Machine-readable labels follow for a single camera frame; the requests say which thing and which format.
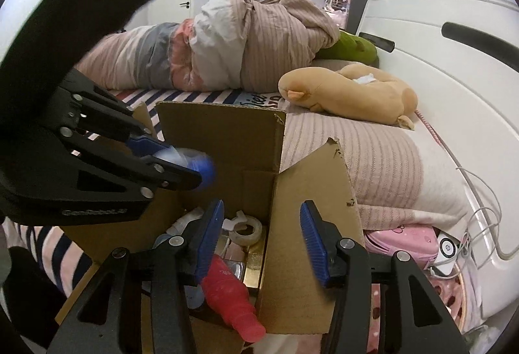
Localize dark cloth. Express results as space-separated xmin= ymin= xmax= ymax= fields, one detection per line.
xmin=0 ymin=244 xmax=67 ymax=350

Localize pink plastic toy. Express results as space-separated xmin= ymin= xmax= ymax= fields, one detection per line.
xmin=322 ymin=0 xmax=351 ymax=14

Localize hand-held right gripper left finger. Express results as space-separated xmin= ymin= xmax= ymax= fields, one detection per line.
xmin=46 ymin=199 xmax=225 ymax=354

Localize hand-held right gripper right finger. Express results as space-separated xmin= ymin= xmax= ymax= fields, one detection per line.
xmin=299 ymin=200 xmax=468 ymax=354

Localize pink pouch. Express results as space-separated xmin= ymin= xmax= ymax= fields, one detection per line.
xmin=365 ymin=225 xmax=441 ymax=269

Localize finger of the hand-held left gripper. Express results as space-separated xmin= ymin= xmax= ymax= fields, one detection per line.
xmin=0 ymin=126 xmax=203 ymax=226
xmin=60 ymin=69 xmax=176 ymax=160

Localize green pillow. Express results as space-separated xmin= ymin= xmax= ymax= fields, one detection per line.
xmin=316 ymin=30 xmax=380 ymax=64

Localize white bed headboard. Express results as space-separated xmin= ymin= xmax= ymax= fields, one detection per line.
xmin=356 ymin=0 xmax=519 ymax=322

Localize pink polka dot blanket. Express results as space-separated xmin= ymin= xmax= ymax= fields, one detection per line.
xmin=365 ymin=269 xmax=487 ymax=354

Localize clear bottle with blue cap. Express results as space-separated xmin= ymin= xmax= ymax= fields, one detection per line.
xmin=156 ymin=147 xmax=216 ymax=192

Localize clear tape roll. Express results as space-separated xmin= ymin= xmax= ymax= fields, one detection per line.
xmin=230 ymin=216 xmax=265 ymax=246

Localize tan plush toy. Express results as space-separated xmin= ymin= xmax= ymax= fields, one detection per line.
xmin=278 ymin=64 xmax=418 ymax=131

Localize red plastic bottle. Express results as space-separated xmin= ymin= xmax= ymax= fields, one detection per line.
xmin=200 ymin=254 xmax=267 ymax=343

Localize white round charger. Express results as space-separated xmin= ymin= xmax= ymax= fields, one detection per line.
xmin=430 ymin=234 xmax=463 ymax=277

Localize white cable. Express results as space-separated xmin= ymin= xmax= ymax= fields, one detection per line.
xmin=416 ymin=111 xmax=515 ymax=261

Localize brown cardboard box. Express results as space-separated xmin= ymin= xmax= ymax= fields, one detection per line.
xmin=54 ymin=100 xmax=366 ymax=354

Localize pink striped duvet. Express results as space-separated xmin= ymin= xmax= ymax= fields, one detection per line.
xmin=75 ymin=0 xmax=342 ymax=91

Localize pink striped pillow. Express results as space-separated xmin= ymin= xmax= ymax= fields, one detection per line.
xmin=280 ymin=109 xmax=473 ymax=233

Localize gold box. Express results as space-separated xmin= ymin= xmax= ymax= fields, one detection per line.
xmin=242 ymin=246 xmax=266 ymax=292

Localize white bottle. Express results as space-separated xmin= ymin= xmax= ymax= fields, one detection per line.
xmin=166 ymin=207 xmax=205 ymax=237

